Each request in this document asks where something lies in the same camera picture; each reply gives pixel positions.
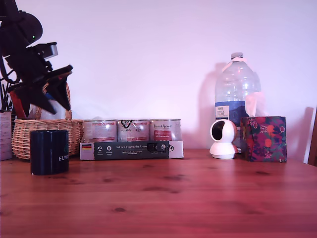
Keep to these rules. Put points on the small bottle with blue cap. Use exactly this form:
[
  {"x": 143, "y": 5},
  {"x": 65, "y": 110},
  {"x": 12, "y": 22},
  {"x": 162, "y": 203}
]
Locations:
[{"x": 59, "y": 114}]

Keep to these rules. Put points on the black stick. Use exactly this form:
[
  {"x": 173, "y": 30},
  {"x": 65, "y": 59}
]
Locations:
[{"x": 4, "y": 99}]

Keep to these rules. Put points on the white printed carton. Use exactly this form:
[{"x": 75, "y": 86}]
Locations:
[{"x": 5, "y": 136}]

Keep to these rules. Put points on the silver can with pale label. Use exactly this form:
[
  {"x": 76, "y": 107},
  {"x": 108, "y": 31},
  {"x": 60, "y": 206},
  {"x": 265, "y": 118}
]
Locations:
[{"x": 100, "y": 131}]

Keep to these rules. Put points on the dark mug with white lettering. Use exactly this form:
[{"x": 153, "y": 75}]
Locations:
[{"x": 48, "y": 153}]

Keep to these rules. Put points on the silver can with black logo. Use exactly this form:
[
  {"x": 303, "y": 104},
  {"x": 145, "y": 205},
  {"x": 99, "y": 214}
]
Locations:
[{"x": 133, "y": 131}]

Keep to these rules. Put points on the cardboard tray with dark print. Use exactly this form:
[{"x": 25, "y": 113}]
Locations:
[{"x": 132, "y": 150}]

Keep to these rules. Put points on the silver can with red label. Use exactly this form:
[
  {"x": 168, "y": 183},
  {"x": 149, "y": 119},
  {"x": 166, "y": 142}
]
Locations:
[{"x": 164, "y": 130}]

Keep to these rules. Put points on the large clear water bottle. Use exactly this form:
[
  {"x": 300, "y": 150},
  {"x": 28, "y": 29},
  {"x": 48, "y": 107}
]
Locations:
[{"x": 234, "y": 86}]

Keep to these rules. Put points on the pale tissue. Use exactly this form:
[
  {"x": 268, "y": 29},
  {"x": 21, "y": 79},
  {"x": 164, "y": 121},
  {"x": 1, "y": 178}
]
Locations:
[{"x": 253, "y": 104}]

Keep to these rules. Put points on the floral tissue box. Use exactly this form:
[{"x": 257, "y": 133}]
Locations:
[{"x": 268, "y": 141}]

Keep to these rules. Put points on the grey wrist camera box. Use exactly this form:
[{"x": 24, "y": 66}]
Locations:
[{"x": 50, "y": 50}]

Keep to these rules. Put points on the small white round camera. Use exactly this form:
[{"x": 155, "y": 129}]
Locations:
[{"x": 225, "y": 148}]

